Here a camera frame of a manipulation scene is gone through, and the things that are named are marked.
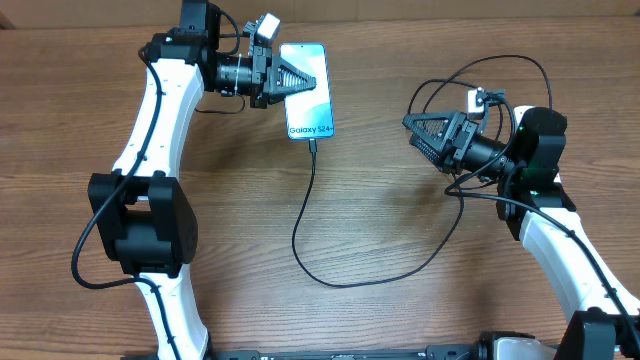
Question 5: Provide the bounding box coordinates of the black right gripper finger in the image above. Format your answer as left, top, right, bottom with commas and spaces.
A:
402, 111, 462, 143
409, 135, 450, 173

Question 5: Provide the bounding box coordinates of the Samsung Galaxy smartphone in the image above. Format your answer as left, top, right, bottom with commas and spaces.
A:
279, 43, 335, 140

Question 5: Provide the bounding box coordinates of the black USB charging cable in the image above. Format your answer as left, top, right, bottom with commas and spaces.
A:
291, 54, 554, 290

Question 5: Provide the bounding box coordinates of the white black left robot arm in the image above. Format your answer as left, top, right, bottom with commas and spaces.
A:
87, 1, 317, 359

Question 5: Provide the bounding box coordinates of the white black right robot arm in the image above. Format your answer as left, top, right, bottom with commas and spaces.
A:
402, 106, 639, 359

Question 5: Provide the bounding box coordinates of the white power strip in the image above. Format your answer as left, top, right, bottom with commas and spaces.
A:
514, 105, 561, 184

